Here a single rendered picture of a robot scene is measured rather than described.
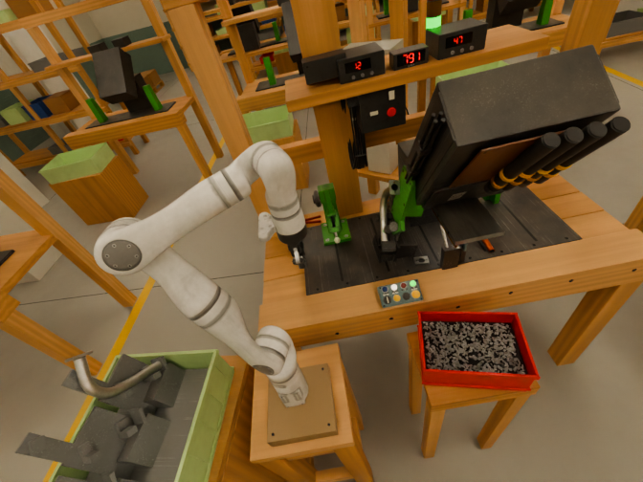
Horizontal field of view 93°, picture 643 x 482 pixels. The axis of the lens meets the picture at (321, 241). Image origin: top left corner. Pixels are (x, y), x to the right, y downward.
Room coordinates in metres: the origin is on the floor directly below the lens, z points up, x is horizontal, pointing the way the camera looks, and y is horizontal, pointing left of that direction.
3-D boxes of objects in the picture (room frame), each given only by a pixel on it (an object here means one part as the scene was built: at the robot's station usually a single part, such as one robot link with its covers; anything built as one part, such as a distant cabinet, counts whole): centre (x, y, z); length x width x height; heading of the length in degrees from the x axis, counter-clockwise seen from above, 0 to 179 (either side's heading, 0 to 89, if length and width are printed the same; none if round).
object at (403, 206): (0.88, -0.37, 1.17); 0.13 x 0.12 x 0.20; 85
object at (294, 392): (0.42, 0.21, 0.98); 0.09 x 0.09 x 0.17; 88
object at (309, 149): (1.30, -0.48, 1.23); 1.30 x 0.05 x 0.09; 85
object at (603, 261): (0.66, -0.42, 0.82); 1.50 x 0.14 x 0.15; 85
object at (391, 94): (1.15, -0.35, 1.42); 0.17 x 0.12 x 0.15; 85
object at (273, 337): (0.42, 0.20, 1.14); 0.09 x 0.09 x 0.17; 66
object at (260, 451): (0.42, 0.22, 0.83); 0.32 x 0.32 x 0.04; 86
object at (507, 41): (1.20, -0.47, 1.52); 0.90 x 0.25 x 0.04; 85
